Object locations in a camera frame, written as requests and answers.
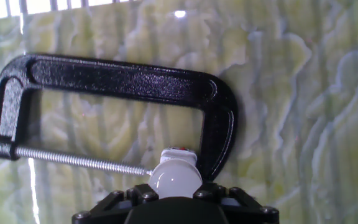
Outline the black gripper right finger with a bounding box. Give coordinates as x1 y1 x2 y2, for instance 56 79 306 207
193 182 280 224

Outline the green marble pattern mat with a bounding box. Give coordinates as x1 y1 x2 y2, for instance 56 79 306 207
0 0 358 224

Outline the white light bulb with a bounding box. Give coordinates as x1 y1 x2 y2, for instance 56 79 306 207
147 158 203 199

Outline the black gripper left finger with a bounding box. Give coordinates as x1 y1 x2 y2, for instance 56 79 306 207
71 183 160 224

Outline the black C-clamp with steel screw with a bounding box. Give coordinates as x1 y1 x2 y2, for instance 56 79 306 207
0 52 239 183

